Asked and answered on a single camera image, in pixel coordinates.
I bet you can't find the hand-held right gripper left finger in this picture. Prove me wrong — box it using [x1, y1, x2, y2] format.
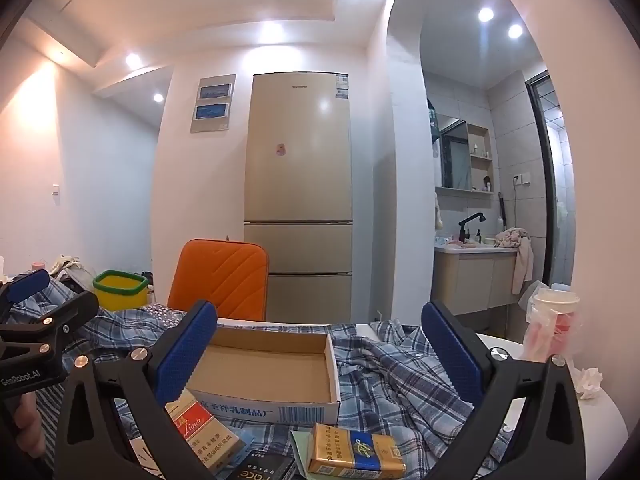
[54, 300, 218, 480]

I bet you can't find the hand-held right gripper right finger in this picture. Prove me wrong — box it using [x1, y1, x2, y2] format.
[421, 300, 586, 480]

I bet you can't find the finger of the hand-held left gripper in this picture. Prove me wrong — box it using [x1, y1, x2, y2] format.
[0, 291, 100, 361]
[0, 268, 51, 311]

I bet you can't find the red cigarette pack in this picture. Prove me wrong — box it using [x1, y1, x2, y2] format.
[165, 390, 247, 472]

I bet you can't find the cardboard box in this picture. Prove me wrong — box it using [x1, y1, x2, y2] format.
[185, 326, 342, 423]

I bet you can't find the black cigarette pack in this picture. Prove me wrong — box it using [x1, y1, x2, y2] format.
[220, 452, 297, 480]

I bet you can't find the gold blue cigarette pack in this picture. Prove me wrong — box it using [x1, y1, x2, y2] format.
[306, 422, 407, 479]

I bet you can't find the person's left hand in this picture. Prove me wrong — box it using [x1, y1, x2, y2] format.
[12, 392, 48, 461]

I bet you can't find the white bag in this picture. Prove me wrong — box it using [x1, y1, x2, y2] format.
[50, 255, 96, 286]

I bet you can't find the sequined cloth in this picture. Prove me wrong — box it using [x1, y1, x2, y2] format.
[145, 302, 186, 328]

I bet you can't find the yellow container green rim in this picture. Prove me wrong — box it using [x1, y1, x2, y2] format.
[93, 270, 149, 311]

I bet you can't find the blue plaid shirt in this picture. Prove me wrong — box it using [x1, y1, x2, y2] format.
[0, 275, 526, 480]

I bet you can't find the beige vanity cabinet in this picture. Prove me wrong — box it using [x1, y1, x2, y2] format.
[432, 245, 518, 316]

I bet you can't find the orange chair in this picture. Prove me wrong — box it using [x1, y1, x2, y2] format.
[166, 239, 270, 322]

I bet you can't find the paper cup in plastic bag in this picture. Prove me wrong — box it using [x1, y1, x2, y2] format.
[520, 282, 583, 361]

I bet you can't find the pink towel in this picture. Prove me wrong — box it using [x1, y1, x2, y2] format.
[495, 227, 535, 296]

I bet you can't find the black faucet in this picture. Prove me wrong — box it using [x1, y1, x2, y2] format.
[458, 212, 486, 246]

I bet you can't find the crumpled white tissue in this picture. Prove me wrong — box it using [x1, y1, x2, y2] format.
[570, 367, 606, 401]

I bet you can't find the green paper sheet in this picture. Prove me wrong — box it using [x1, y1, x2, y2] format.
[290, 430, 321, 476]

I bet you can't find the black framed glass door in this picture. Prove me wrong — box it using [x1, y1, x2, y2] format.
[525, 71, 573, 291]

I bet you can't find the bathroom mirror cabinet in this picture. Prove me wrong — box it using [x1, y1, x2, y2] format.
[434, 112, 496, 195]

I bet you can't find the beige refrigerator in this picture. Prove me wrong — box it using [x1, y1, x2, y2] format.
[243, 72, 354, 322]

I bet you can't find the grey wall panel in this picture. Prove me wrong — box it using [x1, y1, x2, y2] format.
[190, 76, 237, 133]

